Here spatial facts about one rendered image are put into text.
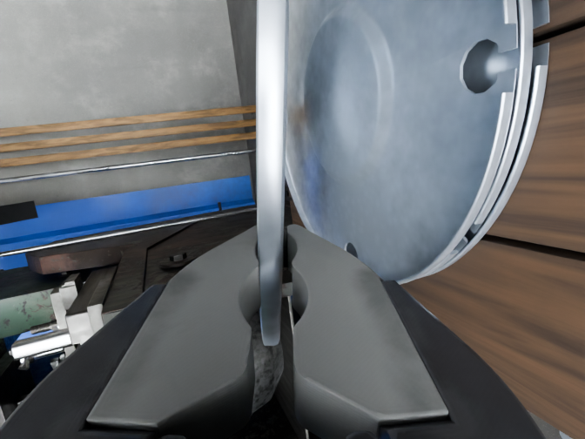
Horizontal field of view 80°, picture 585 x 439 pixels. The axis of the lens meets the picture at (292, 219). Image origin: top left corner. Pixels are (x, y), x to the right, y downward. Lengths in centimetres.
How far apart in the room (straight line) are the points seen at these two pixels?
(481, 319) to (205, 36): 201
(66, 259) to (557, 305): 107
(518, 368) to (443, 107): 15
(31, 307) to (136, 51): 136
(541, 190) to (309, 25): 23
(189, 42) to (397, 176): 192
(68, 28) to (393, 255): 199
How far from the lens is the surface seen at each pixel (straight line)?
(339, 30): 28
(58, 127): 179
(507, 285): 22
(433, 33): 22
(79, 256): 111
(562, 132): 19
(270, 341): 17
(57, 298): 88
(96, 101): 203
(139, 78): 204
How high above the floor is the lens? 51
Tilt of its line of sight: 20 degrees down
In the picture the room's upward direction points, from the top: 101 degrees counter-clockwise
